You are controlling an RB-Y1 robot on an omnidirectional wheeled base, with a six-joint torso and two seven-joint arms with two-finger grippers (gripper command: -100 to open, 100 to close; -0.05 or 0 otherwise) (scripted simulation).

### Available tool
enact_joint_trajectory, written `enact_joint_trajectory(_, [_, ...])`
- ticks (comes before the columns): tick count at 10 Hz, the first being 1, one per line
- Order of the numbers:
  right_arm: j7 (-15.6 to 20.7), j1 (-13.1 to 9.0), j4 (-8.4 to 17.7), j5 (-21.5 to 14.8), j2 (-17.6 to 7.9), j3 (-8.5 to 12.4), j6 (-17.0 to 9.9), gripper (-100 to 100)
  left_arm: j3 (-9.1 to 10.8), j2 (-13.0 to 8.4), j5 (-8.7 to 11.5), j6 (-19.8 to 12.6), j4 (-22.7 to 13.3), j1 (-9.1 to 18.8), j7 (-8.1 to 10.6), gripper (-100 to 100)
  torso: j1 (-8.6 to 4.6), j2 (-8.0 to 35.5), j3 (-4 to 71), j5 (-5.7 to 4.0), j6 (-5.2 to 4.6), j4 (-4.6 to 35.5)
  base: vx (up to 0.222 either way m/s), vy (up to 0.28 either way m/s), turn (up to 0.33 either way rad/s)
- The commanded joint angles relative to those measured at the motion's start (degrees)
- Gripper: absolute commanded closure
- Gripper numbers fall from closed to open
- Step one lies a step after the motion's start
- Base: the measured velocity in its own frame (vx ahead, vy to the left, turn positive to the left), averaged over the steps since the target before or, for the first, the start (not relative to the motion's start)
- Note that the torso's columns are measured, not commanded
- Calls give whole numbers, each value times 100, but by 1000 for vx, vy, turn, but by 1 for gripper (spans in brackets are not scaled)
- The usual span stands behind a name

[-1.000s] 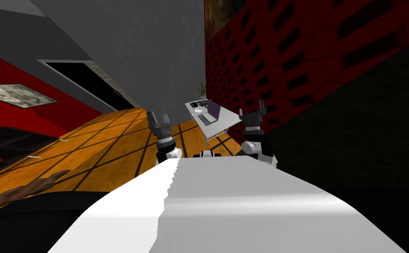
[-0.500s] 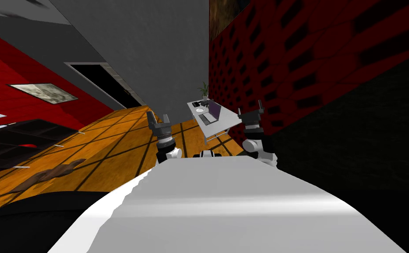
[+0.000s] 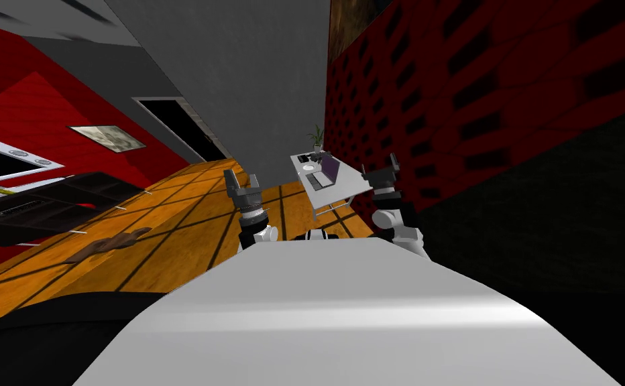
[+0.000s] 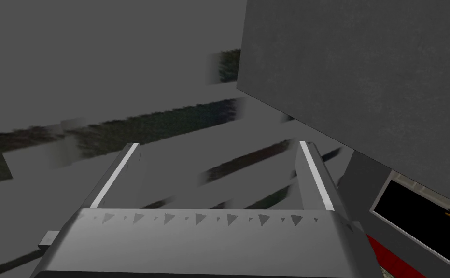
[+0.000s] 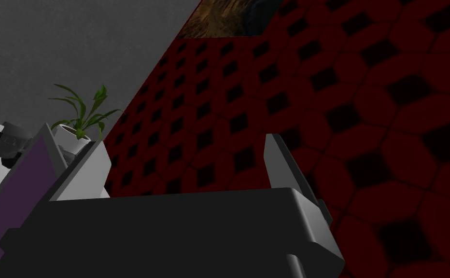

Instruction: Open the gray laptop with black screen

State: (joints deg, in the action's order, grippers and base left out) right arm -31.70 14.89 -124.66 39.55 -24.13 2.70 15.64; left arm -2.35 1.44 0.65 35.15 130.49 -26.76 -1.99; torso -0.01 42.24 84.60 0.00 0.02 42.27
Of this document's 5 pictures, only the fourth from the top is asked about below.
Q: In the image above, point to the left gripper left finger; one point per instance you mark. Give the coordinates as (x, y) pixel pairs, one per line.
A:
(115, 178)

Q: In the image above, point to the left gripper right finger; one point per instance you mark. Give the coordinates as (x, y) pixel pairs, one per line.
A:
(317, 181)

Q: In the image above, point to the red flat strip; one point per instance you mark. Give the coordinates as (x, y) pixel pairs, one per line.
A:
(391, 259)

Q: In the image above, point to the black pale-framed panel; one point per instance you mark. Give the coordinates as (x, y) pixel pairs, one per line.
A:
(422, 224)

